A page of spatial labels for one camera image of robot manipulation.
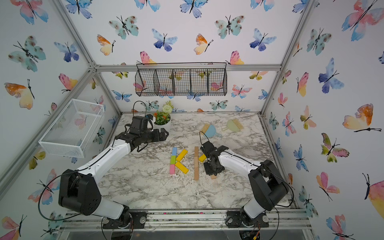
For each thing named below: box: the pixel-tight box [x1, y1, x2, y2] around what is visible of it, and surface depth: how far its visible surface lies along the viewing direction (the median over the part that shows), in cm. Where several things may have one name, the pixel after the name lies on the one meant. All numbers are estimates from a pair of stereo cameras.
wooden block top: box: [194, 146, 199, 157], surface depth 101 cm
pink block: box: [169, 164, 175, 175], surface depth 93 cm
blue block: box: [172, 147, 178, 156], surface depth 101 cm
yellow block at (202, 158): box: [198, 154, 207, 163], surface depth 97 cm
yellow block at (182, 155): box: [176, 149, 189, 162], surface depth 98 cm
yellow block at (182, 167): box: [175, 161, 189, 174], surface depth 93 cm
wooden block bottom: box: [194, 156, 199, 168], surface depth 96 cm
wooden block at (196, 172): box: [194, 164, 199, 181], surface depth 91 cm
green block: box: [170, 155, 176, 165], surface depth 96 cm
